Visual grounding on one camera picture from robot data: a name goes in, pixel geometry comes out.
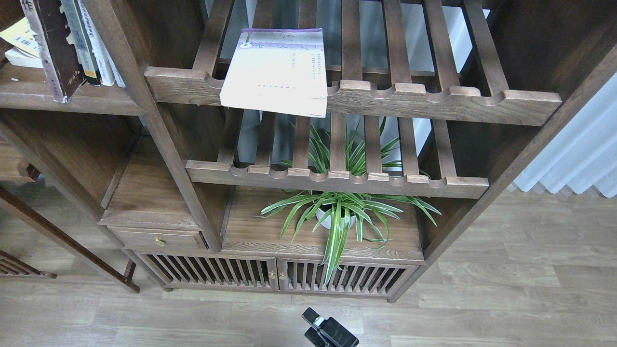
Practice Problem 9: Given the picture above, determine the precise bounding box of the white purple paperback book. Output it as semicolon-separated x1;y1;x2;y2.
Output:
220;28;328;117

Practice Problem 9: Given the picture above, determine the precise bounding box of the green yellow paperback book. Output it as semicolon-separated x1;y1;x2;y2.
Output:
0;17;43;68

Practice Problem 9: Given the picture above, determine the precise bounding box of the thin white upright book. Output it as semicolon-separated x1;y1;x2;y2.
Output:
87;0;127;88

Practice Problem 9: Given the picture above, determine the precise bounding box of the brass drawer knob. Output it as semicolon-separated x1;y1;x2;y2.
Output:
154;236;166;247

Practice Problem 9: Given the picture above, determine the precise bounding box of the maroon thick book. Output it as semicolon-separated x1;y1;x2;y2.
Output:
20;0;85;103

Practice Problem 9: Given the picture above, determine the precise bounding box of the green spider plant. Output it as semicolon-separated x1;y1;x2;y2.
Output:
256;121;442;282

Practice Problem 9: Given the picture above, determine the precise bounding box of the dark spine upright book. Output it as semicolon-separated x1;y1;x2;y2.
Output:
61;0;101;86

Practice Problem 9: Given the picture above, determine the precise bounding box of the white curtain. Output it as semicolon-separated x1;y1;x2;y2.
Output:
512;75;617;198

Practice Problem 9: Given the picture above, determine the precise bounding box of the dark wooden bookshelf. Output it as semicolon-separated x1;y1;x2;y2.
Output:
1;0;616;303

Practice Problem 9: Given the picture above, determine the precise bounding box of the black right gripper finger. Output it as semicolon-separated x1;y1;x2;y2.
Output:
304;328;328;347
302;307;359;347

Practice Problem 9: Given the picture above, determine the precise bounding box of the white plant pot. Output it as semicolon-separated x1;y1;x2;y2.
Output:
316;204;357;230

